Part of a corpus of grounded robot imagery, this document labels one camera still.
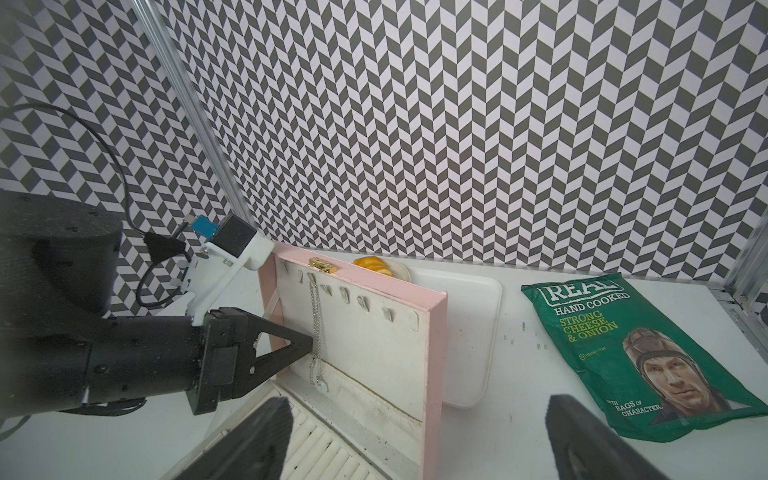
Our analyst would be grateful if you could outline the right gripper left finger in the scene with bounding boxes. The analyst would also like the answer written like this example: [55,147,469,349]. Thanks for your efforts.
[173,397,293,480]

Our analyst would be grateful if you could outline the yellow braided bread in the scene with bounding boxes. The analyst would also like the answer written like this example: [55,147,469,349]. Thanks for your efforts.
[353,256,394,277]

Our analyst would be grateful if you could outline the white rectangular tray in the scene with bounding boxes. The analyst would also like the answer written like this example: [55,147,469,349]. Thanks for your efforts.
[409,267,503,409]

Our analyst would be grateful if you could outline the cream round plate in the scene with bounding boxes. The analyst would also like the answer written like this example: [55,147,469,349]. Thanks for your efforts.
[381,258,412,282]

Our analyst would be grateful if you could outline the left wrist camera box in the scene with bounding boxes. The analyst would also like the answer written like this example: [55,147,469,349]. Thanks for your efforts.
[182,213,275,327]

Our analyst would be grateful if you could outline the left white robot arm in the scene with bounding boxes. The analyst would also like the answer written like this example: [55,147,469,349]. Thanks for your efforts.
[1,191,313,418]

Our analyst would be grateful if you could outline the silver jewelry chain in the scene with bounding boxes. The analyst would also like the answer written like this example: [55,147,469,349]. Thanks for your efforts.
[305,271,330,392]

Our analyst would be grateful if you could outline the green crisps bag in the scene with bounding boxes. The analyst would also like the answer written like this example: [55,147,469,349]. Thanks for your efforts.
[521,274,767,443]

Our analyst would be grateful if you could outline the pink jewelry box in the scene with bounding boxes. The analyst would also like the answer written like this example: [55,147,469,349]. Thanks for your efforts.
[161,241,449,480]

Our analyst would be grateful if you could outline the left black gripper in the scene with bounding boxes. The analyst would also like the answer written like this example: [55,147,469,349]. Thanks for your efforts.
[186,307,314,415]

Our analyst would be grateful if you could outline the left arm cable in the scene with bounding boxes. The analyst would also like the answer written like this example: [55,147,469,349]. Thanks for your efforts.
[0,103,193,310]

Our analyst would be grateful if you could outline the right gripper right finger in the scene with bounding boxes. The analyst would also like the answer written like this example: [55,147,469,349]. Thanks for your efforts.
[545,394,666,480]

